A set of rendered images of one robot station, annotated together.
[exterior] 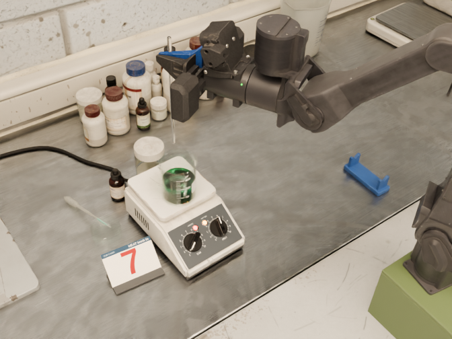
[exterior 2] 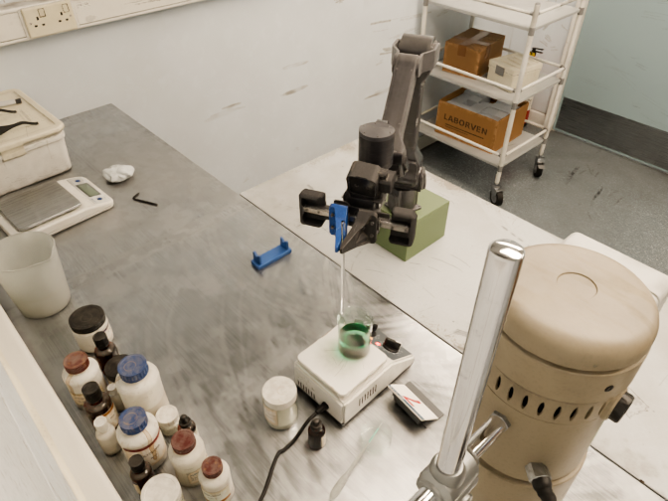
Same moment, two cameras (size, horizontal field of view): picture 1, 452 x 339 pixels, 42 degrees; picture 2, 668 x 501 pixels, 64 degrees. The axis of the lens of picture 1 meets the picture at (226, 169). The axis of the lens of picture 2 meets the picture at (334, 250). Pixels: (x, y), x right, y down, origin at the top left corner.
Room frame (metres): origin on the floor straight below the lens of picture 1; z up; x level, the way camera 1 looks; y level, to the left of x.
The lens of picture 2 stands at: (0.80, 0.70, 1.75)
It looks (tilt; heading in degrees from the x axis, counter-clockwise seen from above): 40 degrees down; 265
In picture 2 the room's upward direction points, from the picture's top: straight up
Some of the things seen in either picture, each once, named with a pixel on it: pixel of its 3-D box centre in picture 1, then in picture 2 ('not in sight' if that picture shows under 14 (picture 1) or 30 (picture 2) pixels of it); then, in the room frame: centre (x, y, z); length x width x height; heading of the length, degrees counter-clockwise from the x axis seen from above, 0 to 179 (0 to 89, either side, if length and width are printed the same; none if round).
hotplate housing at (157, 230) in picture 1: (180, 212); (351, 365); (0.72, 0.08, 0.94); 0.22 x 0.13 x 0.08; 40
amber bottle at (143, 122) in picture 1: (142, 112); (187, 428); (1.01, 0.19, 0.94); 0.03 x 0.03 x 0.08
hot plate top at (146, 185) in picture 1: (171, 187); (342, 358); (0.74, 0.10, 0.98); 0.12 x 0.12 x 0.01; 40
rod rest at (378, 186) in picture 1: (367, 173); (270, 251); (0.87, -0.29, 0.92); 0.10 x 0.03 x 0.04; 37
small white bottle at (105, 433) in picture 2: (150, 77); (106, 434); (1.14, 0.19, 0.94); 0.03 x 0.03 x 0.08
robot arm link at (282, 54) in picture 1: (293, 70); (381, 153); (0.66, -0.08, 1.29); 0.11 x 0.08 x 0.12; 66
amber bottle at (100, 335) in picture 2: not in sight; (106, 352); (1.18, 0.02, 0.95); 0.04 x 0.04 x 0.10
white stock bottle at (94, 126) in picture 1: (94, 124); (215, 479); (0.95, 0.28, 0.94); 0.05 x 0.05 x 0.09
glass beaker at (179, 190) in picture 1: (176, 179); (355, 336); (0.71, 0.08, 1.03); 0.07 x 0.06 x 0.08; 111
